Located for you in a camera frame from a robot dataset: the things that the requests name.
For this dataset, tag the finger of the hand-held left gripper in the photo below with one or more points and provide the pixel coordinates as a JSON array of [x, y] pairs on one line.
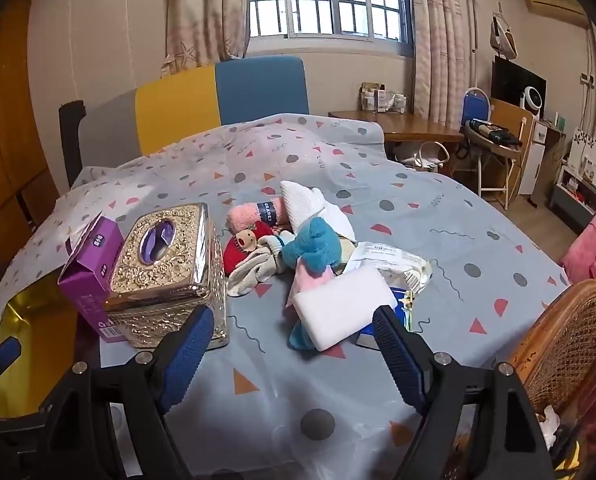
[[0, 357]]

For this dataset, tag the white sponge block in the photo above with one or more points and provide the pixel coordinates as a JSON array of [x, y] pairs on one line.
[[343, 305]]

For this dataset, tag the barred window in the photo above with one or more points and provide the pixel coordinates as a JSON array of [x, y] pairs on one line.
[[328, 0]]

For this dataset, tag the purple cardboard box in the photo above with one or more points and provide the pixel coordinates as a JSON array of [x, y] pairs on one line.
[[85, 280]]

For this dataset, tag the grey yellow blue chair back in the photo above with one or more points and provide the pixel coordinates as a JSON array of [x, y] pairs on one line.
[[177, 105]]

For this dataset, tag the pink cloth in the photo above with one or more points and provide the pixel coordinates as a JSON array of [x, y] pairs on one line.
[[310, 280]]

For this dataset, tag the wooden wardrobe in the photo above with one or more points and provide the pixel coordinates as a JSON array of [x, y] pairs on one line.
[[7, 110]]

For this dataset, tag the rattan chair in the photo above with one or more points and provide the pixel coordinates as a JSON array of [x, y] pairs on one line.
[[573, 340]]

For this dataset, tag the metal pole stand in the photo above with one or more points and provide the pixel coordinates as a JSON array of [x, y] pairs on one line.
[[476, 35]]

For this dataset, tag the beige sock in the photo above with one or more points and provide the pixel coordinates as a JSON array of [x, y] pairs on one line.
[[258, 270]]

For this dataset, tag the black hair tool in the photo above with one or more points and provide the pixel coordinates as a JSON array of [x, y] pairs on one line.
[[493, 132]]

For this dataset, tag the hanging handbag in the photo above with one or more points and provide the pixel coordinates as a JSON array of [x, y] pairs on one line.
[[503, 35]]

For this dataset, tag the black television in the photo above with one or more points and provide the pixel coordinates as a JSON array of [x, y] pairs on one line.
[[508, 80]]

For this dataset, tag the wooden desk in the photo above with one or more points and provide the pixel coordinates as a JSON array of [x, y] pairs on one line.
[[403, 125]]

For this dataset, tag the gold embossed tissue box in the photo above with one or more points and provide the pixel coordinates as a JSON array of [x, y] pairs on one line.
[[167, 285]]

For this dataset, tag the desk organizer with bottles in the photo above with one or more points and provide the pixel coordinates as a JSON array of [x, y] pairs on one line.
[[378, 100]]

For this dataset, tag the blue tissue pack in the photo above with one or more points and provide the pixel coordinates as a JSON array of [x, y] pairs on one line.
[[404, 307]]

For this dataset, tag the white tote bag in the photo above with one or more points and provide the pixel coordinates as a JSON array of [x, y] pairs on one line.
[[430, 160]]

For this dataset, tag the white cabinet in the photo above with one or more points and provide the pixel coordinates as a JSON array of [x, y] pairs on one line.
[[533, 165]]

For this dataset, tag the blue plush toy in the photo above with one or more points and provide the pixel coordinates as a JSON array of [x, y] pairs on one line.
[[313, 245]]

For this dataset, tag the red plush toy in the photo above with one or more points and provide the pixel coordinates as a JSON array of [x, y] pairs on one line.
[[235, 255]]

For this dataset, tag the pink yarn ball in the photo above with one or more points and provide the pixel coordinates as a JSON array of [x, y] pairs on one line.
[[245, 215]]

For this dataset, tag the grey storage shelf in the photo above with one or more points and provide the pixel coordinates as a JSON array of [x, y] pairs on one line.
[[573, 200]]

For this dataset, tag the white patterned box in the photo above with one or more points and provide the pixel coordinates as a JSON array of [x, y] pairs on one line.
[[590, 155]]

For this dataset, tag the beige patterned curtain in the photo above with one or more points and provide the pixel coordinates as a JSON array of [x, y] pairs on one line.
[[202, 10], [438, 40]]

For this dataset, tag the clear wet wipes packet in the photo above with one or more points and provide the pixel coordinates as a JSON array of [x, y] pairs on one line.
[[388, 260]]

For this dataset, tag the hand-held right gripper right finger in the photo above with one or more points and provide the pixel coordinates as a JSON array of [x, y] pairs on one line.
[[400, 360]]

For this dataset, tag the white knitted cloth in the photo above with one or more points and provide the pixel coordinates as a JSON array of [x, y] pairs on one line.
[[303, 202]]

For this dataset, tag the white plastic bag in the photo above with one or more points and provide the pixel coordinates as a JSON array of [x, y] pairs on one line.
[[549, 427]]

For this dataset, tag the yellow plastic bag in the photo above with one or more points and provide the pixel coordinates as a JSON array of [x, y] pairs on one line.
[[37, 330]]

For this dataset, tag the white round fan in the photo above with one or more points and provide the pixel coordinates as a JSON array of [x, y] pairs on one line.
[[534, 99]]

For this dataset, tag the wall air conditioner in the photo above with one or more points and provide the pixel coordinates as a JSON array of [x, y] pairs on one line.
[[553, 7]]

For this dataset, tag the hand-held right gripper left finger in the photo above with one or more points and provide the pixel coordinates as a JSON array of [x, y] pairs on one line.
[[187, 355]]

